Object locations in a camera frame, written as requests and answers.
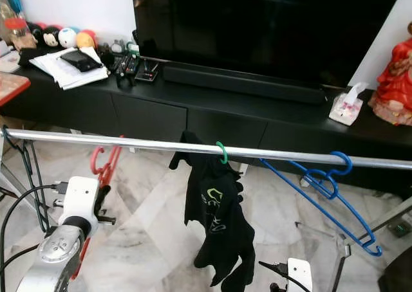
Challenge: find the orange pink plush toy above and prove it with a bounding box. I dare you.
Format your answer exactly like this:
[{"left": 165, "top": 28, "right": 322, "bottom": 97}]
[{"left": 75, "top": 29, "right": 97, "bottom": 50}]

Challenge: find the black flat screen television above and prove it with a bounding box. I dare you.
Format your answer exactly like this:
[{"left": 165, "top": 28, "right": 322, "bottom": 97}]
[{"left": 131, "top": 0, "right": 406, "bottom": 88}]

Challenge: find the black remote control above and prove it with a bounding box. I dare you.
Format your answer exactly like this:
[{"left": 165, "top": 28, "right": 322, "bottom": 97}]
[
  {"left": 116, "top": 54, "right": 131, "bottom": 78},
  {"left": 126, "top": 56, "right": 141, "bottom": 79}
]

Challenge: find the green plastic hanger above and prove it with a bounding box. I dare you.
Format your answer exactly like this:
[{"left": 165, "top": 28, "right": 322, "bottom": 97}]
[{"left": 215, "top": 141, "right": 230, "bottom": 165}]

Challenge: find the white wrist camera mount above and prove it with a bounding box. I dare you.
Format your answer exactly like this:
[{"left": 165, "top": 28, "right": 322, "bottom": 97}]
[
  {"left": 63, "top": 176, "right": 102, "bottom": 223},
  {"left": 286, "top": 257, "right": 314, "bottom": 292}
]

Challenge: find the white paper stack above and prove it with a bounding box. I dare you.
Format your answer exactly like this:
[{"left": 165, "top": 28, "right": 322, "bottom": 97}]
[{"left": 30, "top": 46, "right": 110, "bottom": 91}]

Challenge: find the dark wire hanger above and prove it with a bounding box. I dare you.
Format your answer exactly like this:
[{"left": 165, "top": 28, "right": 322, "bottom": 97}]
[{"left": 3, "top": 128, "right": 53, "bottom": 235}]

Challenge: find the small round desk clock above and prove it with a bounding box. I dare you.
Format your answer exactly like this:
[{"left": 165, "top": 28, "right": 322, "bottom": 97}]
[{"left": 109, "top": 39, "right": 126, "bottom": 55}]

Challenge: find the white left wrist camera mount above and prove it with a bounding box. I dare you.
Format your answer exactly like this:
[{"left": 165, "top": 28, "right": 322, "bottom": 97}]
[{"left": 63, "top": 176, "right": 102, "bottom": 223}]

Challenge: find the grey floor power box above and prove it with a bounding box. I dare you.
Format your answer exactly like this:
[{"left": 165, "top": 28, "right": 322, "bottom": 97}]
[{"left": 389, "top": 221, "right": 412, "bottom": 239}]

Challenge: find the red plastic hanger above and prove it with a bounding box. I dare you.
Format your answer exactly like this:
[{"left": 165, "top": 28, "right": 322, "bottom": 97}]
[{"left": 70, "top": 135, "right": 125, "bottom": 281}]

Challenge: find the white blue plush toy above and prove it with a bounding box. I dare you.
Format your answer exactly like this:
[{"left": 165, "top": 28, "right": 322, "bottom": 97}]
[{"left": 57, "top": 27, "right": 78, "bottom": 50}]

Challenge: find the red robed laughing figurine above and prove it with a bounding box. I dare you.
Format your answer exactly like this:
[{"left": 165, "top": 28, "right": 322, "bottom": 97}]
[{"left": 368, "top": 21, "right": 412, "bottom": 127}]

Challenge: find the black shirt green logo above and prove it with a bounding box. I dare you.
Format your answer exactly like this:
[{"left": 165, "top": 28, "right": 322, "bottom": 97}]
[{"left": 168, "top": 130, "right": 257, "bottom": 289}]

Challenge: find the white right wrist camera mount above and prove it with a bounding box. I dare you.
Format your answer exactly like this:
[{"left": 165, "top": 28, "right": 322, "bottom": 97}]
[{"left": 286, "top": 257, "right": 314, "bottom": 292}]

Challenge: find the green white small gadget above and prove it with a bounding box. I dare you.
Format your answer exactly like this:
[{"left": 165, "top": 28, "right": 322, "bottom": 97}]
[{"left": 126, "top": 40, "right": 140, "bottom": 58}]

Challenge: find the black red-bow plush toy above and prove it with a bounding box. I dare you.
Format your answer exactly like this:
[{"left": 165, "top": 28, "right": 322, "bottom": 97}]
[{"left": 26, "top": 23, "right": 43, "bottom": 46}]

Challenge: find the black television console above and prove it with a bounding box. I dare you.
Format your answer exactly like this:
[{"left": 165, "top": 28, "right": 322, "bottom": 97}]
[{"left": 0, "top": 44, "right": 412, "bottom": 196}]

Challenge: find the black soundbar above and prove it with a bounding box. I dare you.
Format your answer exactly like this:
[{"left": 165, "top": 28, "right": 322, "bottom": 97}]
[{"left": 162, "top": 62, "right": 327, "bottom": 105}]

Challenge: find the blue plastic hanger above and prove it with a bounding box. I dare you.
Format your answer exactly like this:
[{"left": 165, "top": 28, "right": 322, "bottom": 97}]
[{"left": 259, "top": 151, "right": 383, "bottom": 258}]

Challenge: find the black wallet pouch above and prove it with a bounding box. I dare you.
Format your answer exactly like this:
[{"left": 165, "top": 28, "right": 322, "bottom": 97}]
[{"left": 59, "top": 49, "right": 104, "bottom": 73}]

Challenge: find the white pink tissue box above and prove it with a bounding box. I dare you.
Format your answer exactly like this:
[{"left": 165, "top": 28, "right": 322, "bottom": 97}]
[{"left": 328, "top": 81, "right": 370, "bottom": 126}]

